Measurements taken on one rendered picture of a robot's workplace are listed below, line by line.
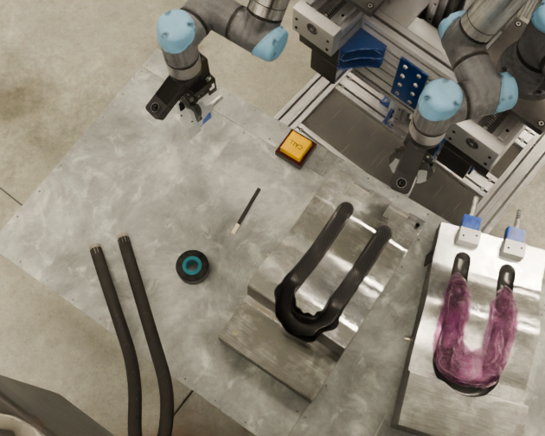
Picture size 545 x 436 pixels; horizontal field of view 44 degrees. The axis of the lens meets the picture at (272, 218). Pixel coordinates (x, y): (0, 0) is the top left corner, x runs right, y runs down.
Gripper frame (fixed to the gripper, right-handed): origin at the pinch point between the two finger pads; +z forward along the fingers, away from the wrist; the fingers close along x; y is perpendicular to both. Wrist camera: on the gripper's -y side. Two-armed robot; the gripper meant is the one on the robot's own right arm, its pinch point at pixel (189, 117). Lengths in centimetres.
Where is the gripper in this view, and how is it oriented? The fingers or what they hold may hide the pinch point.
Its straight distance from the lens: 168.4
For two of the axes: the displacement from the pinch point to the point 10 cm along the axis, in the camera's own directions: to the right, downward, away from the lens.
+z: 0.1, 3.4, 9.4
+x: -6.9, -6.8, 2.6
